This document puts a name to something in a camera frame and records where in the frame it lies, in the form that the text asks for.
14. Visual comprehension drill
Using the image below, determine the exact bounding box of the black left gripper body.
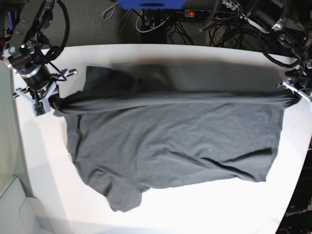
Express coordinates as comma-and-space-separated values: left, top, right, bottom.
285, 69, 312, 93

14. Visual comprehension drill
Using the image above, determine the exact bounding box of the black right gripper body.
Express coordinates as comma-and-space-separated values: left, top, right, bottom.
21, 65, 53, 91

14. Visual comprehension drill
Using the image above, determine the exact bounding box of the dark grey t-shirt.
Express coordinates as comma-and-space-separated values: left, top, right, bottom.
53, 66, 298, 212

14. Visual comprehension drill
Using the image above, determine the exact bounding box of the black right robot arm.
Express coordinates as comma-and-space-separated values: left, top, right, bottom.
1, 0, 55, 92

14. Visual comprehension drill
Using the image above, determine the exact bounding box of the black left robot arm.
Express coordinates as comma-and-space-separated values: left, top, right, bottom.
222, 0, 312, 91

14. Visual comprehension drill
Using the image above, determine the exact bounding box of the black power strip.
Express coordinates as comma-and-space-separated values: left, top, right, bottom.
183, 9, 235, 21

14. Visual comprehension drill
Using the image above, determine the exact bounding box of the blue box overhead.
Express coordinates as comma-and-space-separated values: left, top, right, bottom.
118, 0, 186, 9

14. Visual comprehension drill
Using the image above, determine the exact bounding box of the grey bin corner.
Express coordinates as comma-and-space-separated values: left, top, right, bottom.
0, 177, 46, 234

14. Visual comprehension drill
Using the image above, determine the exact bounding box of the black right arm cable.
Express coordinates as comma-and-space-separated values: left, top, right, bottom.
41, 0, 71, 81

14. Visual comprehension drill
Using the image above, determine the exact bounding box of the white coiled cable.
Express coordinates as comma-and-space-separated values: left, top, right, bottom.
101, 4, 117, 20

